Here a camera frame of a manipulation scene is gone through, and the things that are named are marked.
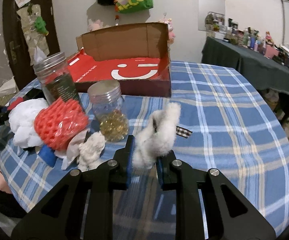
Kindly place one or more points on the small jar gold beads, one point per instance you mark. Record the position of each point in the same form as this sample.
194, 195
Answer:
107, 106

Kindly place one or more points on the blue tube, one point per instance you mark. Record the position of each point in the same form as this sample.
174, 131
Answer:
47, 155

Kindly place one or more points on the crumpled tissue paper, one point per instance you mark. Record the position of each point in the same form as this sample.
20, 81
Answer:
72, 151

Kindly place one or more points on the dark green side table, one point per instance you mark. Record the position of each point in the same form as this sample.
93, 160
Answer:
260, 71

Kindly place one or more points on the checked ribbon piece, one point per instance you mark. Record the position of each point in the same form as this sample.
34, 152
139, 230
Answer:
183, 132

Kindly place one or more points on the tall jar dark contents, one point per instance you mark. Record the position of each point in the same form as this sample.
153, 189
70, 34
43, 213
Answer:
55, 78

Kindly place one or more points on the pink plush on wall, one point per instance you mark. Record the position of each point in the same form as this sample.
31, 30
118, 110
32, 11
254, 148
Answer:
94, 25

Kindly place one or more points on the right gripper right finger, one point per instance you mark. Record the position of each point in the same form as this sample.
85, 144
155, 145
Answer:
208, 205

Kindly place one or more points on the white fuzzy ball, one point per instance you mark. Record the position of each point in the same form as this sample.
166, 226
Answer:
90, 151

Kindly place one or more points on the pink cat plush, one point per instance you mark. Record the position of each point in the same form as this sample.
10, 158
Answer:
171, 35

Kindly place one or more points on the white mesh bath pouf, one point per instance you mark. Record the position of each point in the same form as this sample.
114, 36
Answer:
21, 122

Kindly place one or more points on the red crochet sponge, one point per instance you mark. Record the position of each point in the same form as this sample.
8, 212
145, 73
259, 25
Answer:
60, 122

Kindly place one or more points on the green plush toy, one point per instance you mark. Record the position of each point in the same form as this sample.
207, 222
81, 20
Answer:
40, 26

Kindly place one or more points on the red cardboard box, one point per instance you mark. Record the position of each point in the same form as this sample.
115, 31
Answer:
136, 55

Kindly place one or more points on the white fluffy scrunchie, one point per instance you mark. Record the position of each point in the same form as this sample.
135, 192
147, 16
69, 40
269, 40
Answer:
157, 138

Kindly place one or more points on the dark wooden door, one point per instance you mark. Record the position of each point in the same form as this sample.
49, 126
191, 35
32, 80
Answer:
21, 38

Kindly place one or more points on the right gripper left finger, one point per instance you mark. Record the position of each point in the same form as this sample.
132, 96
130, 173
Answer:
80, 205

